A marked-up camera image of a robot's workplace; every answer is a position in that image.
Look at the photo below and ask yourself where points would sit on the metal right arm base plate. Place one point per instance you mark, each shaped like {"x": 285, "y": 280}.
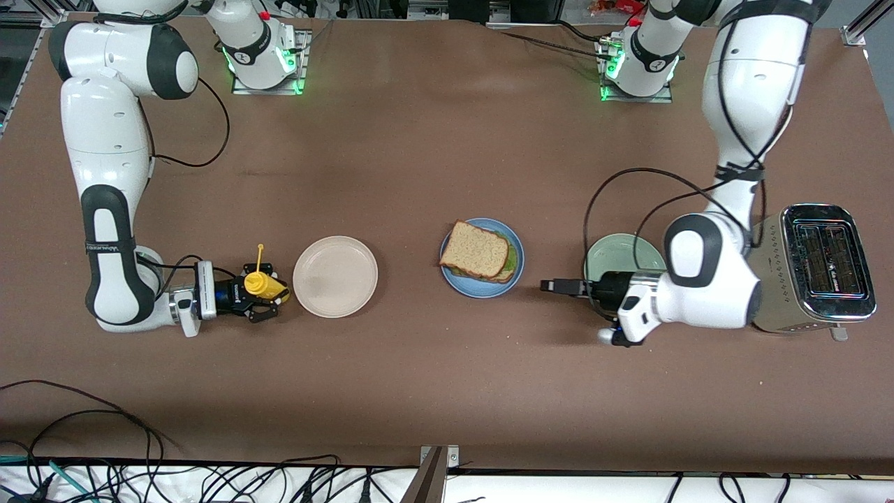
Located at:
{"x": 302, "y": 56}

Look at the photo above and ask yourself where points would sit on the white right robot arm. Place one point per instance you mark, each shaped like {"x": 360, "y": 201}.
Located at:
{"x": 105, "y": 119}

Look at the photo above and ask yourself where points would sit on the yellow mustard squeeze bottle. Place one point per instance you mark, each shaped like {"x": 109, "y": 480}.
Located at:
{"x": 260, "y": 285}

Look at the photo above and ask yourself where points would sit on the pale green plate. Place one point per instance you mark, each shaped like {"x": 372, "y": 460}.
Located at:
{"x": 614, "y": 255}

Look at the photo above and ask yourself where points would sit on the beige plate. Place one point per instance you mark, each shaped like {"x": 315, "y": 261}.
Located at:
{"x": 335, "y": 276}

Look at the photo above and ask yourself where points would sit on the blue plate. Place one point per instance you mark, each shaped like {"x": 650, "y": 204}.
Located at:
{"x": 482, "y": 292}

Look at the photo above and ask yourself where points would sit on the green lettuce leaf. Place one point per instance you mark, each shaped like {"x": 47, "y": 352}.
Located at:
{"x": 513, "y": 257}

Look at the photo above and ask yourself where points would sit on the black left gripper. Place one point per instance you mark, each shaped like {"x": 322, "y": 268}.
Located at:
{"x": 612, "y": 286}

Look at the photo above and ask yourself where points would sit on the beige chrome toaster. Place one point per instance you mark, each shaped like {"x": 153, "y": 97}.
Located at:
{"x": 831, "y": 265}

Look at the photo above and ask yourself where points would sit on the grey metal bar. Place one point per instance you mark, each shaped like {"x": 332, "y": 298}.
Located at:
{"x": 426, "y": 485}

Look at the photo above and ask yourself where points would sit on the silver metal bracket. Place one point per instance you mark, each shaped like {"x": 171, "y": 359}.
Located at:
{"x": 452, "y": 457}

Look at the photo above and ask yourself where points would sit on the aluminium frame profile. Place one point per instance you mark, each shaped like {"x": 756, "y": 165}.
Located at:
{"x": 853, "y": 35}
{"x": 50, "y": 15}

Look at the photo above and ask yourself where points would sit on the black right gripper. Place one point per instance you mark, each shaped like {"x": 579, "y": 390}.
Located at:
{"x": 228, "y": 292}

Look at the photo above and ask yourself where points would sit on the brown bread slice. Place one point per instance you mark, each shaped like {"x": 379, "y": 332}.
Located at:
{"x": 475, "y": 250}
{"x": 504, "y": 276}

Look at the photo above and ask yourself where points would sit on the red packet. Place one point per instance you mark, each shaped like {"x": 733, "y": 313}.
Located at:
{"x": 614, "y": 7}

